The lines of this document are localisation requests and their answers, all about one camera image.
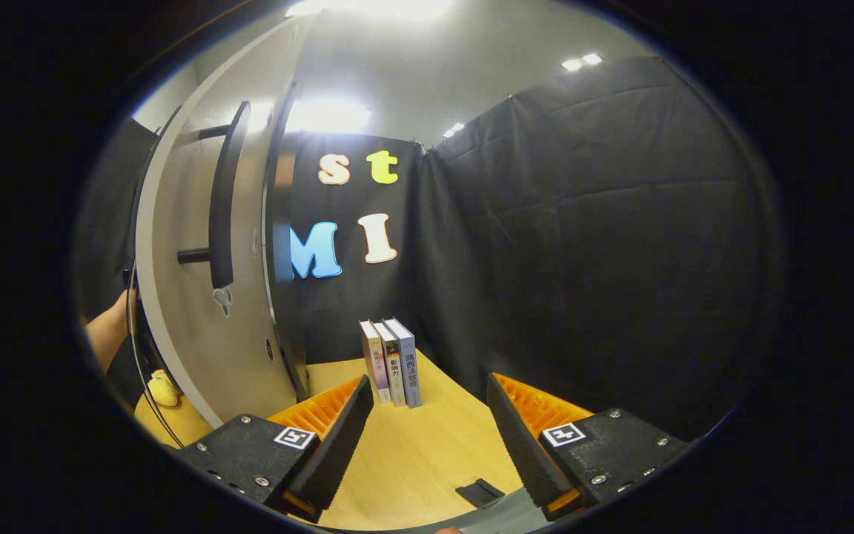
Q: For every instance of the yellow plush toy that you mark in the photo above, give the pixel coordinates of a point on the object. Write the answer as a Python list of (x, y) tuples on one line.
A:
[(163, 389)]

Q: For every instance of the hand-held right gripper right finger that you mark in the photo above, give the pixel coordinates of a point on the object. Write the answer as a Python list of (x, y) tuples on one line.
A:
[(523, 452)]

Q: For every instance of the black backdrop cloth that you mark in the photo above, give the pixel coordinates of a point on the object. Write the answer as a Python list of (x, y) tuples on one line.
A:
[(583, 259)]

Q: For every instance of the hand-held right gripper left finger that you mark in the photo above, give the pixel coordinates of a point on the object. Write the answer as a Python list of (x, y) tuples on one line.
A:
[(338, 445)]

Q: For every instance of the blue grey book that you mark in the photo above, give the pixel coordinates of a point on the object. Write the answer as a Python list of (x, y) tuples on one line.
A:
[(408, 363)]

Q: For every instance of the dark grey cabinet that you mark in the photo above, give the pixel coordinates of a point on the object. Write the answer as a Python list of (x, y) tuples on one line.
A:
[(286, 334)]

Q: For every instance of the light grey cabinet door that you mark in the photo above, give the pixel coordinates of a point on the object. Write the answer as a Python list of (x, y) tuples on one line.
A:
[(242, 356)]

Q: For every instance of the small black bracket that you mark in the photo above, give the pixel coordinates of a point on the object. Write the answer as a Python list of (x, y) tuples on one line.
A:
[(480, 492)]

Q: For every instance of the large ceiling light panel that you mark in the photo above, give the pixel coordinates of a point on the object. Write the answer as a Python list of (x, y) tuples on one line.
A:
[(368, 6)]

